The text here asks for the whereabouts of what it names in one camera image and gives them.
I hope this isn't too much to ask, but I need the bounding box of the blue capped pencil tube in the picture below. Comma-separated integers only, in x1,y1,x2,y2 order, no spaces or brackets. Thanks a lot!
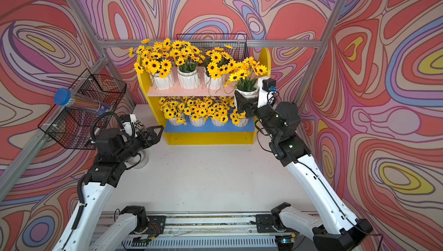
54,89,111,115

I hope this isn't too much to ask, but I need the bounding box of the black wire basket rear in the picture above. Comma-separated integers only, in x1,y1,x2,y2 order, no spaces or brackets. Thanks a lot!
175,32,249,62

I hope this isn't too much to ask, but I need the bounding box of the clear jar of pencils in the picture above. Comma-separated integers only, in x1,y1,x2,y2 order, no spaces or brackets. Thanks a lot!
134,118,145,137

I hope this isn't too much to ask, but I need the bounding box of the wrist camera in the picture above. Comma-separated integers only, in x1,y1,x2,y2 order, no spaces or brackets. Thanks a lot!
120,114,137,138
257,77,277,108

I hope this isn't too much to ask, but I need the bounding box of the black wire basket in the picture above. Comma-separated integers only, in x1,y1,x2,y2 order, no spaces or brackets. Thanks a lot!
175,32,249,62
38,70,126,150

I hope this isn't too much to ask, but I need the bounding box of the yellow shelf unit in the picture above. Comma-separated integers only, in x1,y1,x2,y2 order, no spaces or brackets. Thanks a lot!
137,49,271,145

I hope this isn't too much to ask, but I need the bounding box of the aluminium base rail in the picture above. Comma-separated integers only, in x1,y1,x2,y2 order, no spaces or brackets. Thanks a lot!
67,210,354,250

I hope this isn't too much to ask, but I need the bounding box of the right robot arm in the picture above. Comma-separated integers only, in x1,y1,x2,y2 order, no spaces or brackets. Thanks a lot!
234,92,373,251

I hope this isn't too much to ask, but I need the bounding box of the sunflower pot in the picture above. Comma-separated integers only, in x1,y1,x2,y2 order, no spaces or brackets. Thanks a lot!
159,97,186,126
129,38,175,90
203,45,235,91
225,57,268,99
170,41,205,90
228,97,249,128
205,97,230,127
183,97,208,127

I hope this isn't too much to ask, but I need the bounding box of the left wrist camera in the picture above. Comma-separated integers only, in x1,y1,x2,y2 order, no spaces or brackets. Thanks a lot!
120,114,137,138

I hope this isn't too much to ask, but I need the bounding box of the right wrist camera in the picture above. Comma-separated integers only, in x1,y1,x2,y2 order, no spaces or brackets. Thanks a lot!
257,77,277,108

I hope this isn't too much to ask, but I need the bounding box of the black wire basket left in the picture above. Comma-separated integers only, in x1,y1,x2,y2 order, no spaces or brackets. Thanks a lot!
38,70,126,150

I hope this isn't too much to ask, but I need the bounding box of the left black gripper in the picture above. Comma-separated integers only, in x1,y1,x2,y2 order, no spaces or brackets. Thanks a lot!
115,125,163,165

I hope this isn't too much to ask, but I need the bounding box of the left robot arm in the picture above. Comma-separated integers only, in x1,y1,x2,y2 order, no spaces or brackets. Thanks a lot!
54,112,164,251

